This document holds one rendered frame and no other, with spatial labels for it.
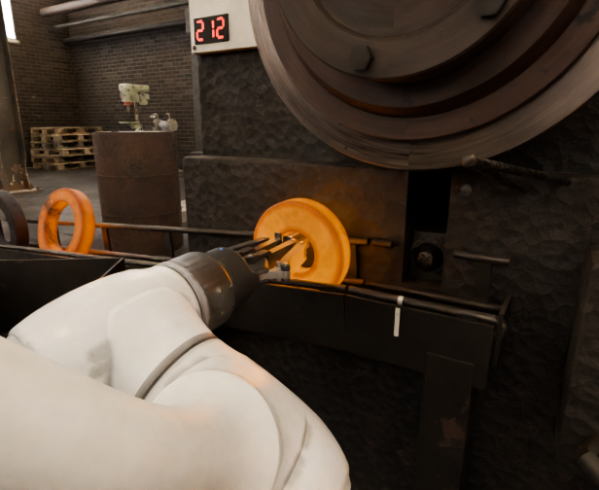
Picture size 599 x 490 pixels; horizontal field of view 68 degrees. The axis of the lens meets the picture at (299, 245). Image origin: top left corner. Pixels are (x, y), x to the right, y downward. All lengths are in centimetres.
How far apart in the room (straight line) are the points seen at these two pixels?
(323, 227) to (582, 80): 34
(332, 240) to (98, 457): 47
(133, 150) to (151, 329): 291
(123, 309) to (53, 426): 19
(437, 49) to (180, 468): 39
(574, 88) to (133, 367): 47
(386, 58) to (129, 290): 32
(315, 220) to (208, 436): 41
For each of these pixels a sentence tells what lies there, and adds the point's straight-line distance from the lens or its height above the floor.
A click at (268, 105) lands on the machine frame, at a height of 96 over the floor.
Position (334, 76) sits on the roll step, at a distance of 55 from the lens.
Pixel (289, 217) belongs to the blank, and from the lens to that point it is 65.
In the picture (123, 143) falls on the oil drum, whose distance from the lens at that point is 327.
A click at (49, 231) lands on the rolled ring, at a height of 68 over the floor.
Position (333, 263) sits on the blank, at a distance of 63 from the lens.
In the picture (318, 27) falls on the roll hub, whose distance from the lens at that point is 51.
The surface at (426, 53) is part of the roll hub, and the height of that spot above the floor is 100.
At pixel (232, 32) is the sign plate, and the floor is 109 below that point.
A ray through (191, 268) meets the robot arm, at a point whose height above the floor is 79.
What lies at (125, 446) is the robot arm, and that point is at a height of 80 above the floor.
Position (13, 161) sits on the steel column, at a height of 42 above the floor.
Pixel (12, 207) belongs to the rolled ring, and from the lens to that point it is 132.
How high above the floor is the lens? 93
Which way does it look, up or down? 15 degrees down
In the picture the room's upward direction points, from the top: straight up
